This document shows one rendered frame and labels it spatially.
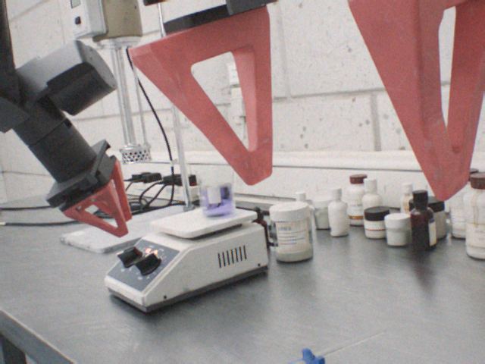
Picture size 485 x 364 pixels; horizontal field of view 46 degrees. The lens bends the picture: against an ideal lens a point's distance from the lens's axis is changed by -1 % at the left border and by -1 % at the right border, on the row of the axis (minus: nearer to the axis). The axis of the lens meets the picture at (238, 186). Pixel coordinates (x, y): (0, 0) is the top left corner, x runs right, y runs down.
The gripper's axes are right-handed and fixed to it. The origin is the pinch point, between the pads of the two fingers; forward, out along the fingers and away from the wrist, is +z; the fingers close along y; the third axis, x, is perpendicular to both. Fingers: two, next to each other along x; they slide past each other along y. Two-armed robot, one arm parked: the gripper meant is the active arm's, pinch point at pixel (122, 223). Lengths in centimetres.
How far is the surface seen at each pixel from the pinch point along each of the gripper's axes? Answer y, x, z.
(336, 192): 20.7, -23.0, 22.5
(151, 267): -0.8, 0.4, 7.0
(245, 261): 3.3, -9.0, 15.3
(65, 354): -14.4, 8.4, 4.3
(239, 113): 64, -9, 17
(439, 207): 12.0, -36.1, 28.0
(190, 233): 1.6, -5.8, 6.6
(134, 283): -2.0, 3.2, 7.4
